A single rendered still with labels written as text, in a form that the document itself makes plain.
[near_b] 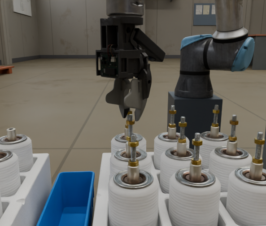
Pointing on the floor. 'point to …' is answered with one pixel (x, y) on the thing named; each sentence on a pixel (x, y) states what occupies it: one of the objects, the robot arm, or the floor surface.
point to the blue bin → (70, 200)
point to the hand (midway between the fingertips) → (133, 112)
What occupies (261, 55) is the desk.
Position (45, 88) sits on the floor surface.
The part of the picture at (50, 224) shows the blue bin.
